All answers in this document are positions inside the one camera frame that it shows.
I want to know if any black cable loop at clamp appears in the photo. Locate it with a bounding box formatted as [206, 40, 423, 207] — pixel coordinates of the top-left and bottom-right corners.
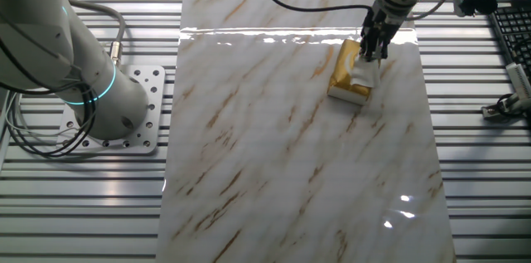
[496, 92, 531, 121]

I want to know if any gold tissue pack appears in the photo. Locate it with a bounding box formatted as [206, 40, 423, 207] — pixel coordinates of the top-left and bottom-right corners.
[326, 38, 382, 107]

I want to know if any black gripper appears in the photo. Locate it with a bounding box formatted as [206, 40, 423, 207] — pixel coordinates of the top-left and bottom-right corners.
[358, 4, 402, 63]

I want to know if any grey cable with metal connector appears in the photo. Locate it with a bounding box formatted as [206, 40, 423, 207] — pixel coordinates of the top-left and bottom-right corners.
[68, 0, 127, 67]

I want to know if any black keyboard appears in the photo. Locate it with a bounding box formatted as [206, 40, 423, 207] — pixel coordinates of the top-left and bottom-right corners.
[488, 4, 531, 80]

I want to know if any marble pattern table sheet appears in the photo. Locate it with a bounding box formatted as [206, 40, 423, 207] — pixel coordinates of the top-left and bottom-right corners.
[155, 0, 457, 263]

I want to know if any white rectangular device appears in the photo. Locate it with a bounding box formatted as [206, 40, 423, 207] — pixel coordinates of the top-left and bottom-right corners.
[504, 61, 531, 100]

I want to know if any black cable bundle at base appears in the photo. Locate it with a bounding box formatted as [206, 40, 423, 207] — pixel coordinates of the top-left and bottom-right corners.
[0, 34, 98, 159]

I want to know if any white paper napkin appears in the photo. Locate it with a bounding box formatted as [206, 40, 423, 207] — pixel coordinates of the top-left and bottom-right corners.
[349, 53, 381, 89]

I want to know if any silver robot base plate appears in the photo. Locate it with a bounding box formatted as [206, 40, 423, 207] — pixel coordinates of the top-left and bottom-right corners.
[56, 65, 167, 156]

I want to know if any metal clamp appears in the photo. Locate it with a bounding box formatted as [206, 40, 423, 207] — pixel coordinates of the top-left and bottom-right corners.
[480, 91, 531, 123]

